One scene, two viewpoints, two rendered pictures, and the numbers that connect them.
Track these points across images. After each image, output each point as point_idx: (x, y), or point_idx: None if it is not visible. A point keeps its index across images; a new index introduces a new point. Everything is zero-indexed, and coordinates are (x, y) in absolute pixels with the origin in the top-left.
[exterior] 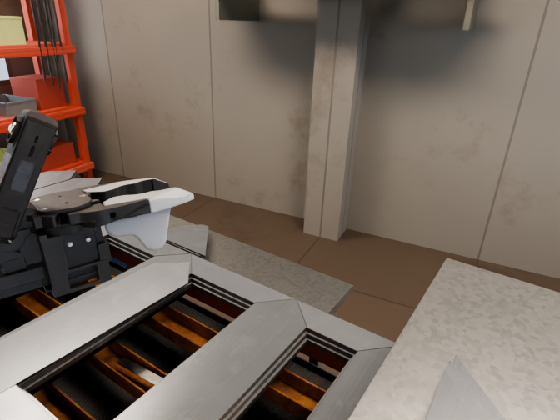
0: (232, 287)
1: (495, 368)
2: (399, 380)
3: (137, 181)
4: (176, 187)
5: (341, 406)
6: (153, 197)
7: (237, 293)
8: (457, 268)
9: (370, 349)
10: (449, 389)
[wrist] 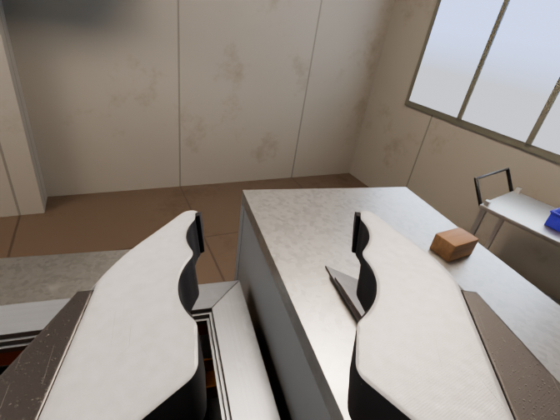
0: (8, 327)
1: (349, 261)
2: (317, 312)
3: (175, 244)
4: (372, 212)
5: (242, 366)
6: (449, 273)
7: (22, 331)
8: (257, 196)
9: (220, 299)
10: (356, 295)
